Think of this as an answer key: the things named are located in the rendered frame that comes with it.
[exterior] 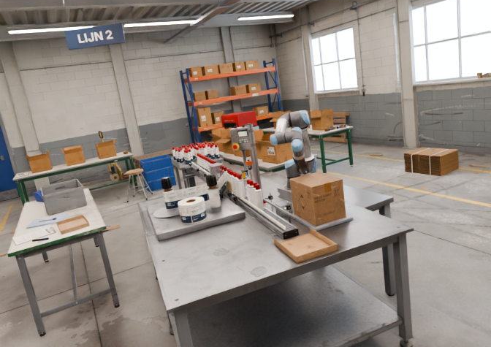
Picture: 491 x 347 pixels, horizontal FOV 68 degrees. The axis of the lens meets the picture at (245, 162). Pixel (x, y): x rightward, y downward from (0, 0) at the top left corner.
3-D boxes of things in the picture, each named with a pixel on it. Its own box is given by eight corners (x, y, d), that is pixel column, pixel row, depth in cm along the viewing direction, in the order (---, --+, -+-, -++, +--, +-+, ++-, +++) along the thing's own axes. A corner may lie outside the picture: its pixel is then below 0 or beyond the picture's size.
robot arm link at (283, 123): (275, 113, 294) (268, 134, 250) (288, 110, 291) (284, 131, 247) (278, 126, 298) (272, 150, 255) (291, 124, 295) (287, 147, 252)
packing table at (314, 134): (264, 162, 866) (259, 130, 850) (291, 155, 900) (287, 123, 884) (324, 175, 672) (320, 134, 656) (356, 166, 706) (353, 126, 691)
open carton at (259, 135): (242, 159, 534) (238, 134, 527) (272, 151, 558) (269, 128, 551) (258, 162, 495) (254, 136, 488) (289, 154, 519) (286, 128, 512)
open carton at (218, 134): (209, 151, 649) (205, 131, 641) (231, 146, 669) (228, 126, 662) (218, 153, 615) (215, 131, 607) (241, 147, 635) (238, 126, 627)
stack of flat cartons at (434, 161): (403, 172, 623) (402, 153, 617) (422, 164, 650) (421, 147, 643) (440, 176, 568) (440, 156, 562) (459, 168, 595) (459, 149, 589)
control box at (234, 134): (235, 149, 319) (232, 128, 315) (254, 147, 314) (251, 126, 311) (232, 151, 310) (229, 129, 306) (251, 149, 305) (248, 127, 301)
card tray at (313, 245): (274, 244, 226) (273, 238, 225) (310, 233, 234) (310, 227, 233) (297, 263, 198) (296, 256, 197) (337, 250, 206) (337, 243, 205)
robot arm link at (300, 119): (300, 169, 313) (288, 110, 291) (318, 167, 309) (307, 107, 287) (300, 176, 303) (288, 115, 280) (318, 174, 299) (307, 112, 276)
